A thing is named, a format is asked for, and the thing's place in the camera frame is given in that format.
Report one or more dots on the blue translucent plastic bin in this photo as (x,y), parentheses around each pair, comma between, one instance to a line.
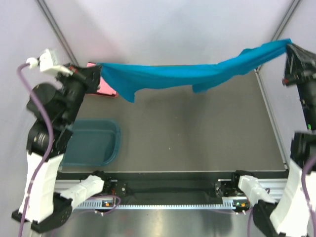
(95,142)

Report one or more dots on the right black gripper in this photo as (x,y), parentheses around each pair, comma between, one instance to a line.
(300,65)

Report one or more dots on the grey slotted cable duct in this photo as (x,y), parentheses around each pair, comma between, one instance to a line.
(222,204)

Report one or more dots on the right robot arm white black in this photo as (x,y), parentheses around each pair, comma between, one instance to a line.
(296,209)

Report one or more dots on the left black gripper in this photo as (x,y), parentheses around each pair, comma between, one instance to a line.
(90,76)

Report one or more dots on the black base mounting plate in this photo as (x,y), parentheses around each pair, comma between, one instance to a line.
(210,188)

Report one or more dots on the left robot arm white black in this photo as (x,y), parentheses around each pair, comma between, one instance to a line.
(55,111)

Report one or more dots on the pink folded t shirt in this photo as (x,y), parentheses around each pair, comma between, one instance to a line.
(105,88)

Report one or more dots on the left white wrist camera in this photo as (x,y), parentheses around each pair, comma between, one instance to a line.
(48,63)

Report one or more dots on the blue t shirt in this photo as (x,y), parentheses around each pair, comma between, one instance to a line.
(126,80)

